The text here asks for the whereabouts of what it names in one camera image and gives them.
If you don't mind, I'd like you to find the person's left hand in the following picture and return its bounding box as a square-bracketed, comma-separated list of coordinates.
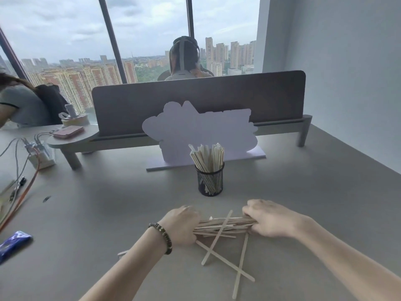
[158, 206, 201, 248]

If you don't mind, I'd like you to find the person's right hand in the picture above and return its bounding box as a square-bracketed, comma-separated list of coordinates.
[242, 199, 306, 239]

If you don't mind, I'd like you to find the bundle of wooden stir sticks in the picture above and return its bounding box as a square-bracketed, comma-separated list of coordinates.
[192, 216, 259, 239]

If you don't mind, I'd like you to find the person's left forearm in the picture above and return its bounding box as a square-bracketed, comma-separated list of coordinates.
[80, 227, 167, 301]

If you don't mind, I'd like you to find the person's right forearm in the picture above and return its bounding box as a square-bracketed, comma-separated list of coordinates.
[294, 216, 401, 301]

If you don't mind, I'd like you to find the black mesh pen holder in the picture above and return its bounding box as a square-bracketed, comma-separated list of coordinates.
[195, 162, 225, 197]

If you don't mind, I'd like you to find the wooden sticks bunch in holder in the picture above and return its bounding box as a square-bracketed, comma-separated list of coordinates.
[189, 143, 225, 195]

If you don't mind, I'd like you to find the white cutout standing sign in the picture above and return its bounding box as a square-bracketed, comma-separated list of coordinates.
[142, 101, 267, 172]

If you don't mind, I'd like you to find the grey desk divider panel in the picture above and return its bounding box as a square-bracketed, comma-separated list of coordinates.
[91, 70, 306, 136]

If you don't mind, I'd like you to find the grey desk shelf riser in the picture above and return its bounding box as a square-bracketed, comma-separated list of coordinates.
[47, 114, 313, 170]

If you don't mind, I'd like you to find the pink smartphone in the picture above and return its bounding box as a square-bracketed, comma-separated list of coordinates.
[52, 125, 85, 140]

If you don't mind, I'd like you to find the white power adapter box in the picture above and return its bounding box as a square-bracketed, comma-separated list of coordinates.
[25, 139, 56, 169]

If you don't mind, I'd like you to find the blue snack packet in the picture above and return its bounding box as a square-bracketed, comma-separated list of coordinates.
[0, 231, 33, 264]

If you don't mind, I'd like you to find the black backpack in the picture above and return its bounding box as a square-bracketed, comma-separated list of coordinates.
[34, 83, 70, 125]

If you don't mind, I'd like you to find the dark beaded bracelet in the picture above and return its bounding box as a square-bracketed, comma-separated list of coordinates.
[148, 222, 173, 255]

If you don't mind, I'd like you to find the black cable connector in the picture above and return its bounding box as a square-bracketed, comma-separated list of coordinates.
[9, 176, 27, 202]

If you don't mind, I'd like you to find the dark window frame post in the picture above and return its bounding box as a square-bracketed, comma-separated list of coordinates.
[0, 27, 29, 81]
[186, 0, 193, 39]
[97, 0, 128, 85]

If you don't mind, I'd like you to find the grey cable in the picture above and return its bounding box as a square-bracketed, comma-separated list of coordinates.
[0, 137, 29, 158]

